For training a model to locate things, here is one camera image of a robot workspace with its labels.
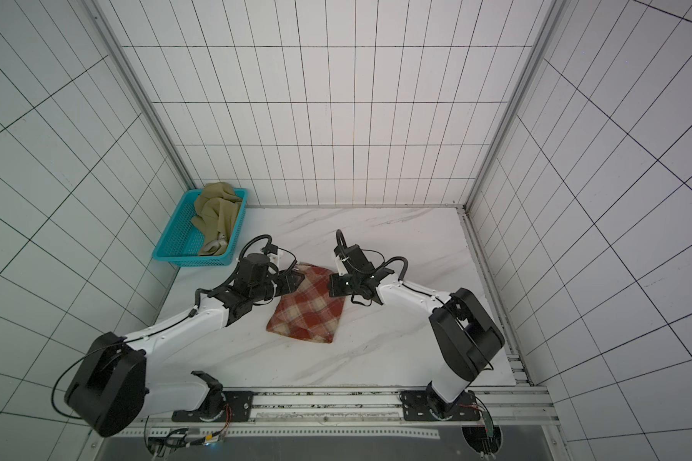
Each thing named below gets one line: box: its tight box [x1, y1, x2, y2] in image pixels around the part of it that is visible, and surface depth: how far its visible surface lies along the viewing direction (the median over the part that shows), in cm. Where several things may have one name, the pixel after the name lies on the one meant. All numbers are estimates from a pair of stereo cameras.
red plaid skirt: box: [266, 263, 346, 344], surface depth 88 cm
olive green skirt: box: [191, 181, 243, 257], surface depth 109 cm
